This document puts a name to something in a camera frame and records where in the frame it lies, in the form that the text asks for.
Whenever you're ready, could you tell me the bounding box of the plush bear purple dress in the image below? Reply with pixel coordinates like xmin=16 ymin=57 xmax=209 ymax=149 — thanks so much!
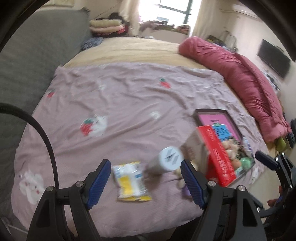
xmin=173 ymin=162 xmax=200 ymax=197

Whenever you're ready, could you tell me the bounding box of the green sponge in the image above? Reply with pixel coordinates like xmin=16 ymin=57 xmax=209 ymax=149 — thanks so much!
xmin=240 ymin=157 xmax=253 ymax=170

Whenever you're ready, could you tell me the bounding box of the white purple snack packet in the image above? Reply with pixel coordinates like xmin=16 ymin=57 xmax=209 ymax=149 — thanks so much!
xmin=242 ymin=136 xmax=253 ymax=154

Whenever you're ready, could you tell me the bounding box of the leopard print cloth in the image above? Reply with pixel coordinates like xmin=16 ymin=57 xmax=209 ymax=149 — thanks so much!
xmin=229 ymin=138 xmax=247 ymax=160

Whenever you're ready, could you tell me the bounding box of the yellow white snack packet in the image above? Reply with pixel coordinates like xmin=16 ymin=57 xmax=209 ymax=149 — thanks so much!
xmin=112 ymin=161 xmax=152 ymax=202

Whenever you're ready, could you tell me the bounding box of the floral white scrunchie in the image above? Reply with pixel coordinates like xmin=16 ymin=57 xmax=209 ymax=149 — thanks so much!
xmin=222 ymin=139 xmax=239 ymax=161

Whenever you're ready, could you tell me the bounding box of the green pillow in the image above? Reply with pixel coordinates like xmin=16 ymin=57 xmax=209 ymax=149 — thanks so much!
xmin=275 ymin=138 xmax=287 ymax=152

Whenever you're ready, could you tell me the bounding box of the red tissue pack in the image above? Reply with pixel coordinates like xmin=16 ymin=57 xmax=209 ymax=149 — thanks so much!
xmin=181 ymin=126 xmax=236 ymax=187

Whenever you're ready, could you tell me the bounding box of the pink book tray box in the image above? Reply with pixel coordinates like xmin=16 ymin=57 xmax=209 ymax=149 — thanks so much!
xmin=193 ymin=108 xmax=255 ymax=180

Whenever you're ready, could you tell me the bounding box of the white round tin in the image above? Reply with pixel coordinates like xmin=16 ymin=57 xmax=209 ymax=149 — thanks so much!
xmin=147 ymin=146 xmax=184 ymax=175

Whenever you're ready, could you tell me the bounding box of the purple strawberry print blanket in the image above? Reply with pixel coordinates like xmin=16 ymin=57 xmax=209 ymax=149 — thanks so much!
xmin=10 ymin=62 xmax=270 ymax=238

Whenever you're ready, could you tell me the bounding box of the pink red quilt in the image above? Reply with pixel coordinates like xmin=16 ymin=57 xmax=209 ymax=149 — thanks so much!
xmin=179 ymin=37 xmax=292 ymax=143

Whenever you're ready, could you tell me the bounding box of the blue patterned cloth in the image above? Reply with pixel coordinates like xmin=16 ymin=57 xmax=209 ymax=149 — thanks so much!
xmin=81 ymin=37 xmax=103 ymax=51

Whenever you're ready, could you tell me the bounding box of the grey quilted headboard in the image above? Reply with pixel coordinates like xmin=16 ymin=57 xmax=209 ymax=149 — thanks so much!
xmin=1 ymin=8 xmax=90 ymax=227

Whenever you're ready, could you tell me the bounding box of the clothes pile on sill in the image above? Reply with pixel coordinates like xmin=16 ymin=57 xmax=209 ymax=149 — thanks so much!
xmin=139 ymin=21 xmax=190 ymax=35

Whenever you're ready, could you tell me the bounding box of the right cream curtain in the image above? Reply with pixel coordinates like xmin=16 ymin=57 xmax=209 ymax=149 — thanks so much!
xmin=192 ymin=0 xmax=226 ymax=39

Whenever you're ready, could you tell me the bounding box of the cream curtain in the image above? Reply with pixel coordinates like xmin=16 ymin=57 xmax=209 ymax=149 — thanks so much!
xmin=119 ymin=0 xmax=140 ymax=36
xmin=192 ymin=0 xmax=226 ymax=39

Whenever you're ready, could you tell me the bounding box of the folded blankets stack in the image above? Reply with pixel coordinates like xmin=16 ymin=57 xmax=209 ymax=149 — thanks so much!
xmin=89 ymin=19 xmax=126 ymax=37

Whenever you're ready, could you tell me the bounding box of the air conditioner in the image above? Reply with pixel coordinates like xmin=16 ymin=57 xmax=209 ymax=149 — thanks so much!
xmin=232 ymin=4 xmax=258 ymax=19

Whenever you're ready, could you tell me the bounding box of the window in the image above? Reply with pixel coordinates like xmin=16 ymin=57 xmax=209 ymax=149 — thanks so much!
xmin=138 ymin=0 xmax=193 ymax=25

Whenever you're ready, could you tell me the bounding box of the left cream curtain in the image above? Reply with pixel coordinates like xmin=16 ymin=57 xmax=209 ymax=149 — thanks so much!
xmin=119 ymin=0 xmax=140 ymax=36

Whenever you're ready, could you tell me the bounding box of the black wall television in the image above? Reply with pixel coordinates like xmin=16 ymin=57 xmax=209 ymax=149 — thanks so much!
xmin=257 ymin=39 xmax=290 ymax=78

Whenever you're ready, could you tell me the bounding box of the black cable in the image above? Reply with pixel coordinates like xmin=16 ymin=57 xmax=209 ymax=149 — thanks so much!
xmin=0 ymin=102 xmax=60 ymax=189

